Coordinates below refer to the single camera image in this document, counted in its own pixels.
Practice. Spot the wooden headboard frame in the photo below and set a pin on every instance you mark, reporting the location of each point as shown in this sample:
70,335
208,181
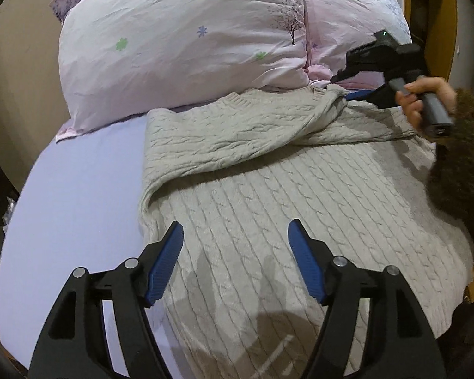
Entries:
434,27

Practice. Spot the right pink floral pillow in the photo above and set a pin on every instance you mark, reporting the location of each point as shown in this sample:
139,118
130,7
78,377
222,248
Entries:
335,27

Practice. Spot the left pink floral pillow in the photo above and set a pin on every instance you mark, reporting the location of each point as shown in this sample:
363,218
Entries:
120,58

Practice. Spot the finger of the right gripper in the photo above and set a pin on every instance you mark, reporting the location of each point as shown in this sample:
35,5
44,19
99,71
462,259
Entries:
342,75
361,95

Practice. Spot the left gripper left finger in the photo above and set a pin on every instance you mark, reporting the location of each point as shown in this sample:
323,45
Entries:
73,341

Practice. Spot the dark fuzzy right sleeve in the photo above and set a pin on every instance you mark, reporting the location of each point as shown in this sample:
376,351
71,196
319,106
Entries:
451,182

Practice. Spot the person's right hand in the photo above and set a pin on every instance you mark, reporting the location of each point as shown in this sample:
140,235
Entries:
412,106

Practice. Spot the pink floral pillow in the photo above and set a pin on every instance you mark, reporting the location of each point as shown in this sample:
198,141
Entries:
335,27
120,58

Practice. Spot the lavender bed sheet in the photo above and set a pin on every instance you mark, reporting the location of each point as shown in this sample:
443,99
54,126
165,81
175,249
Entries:
78,208

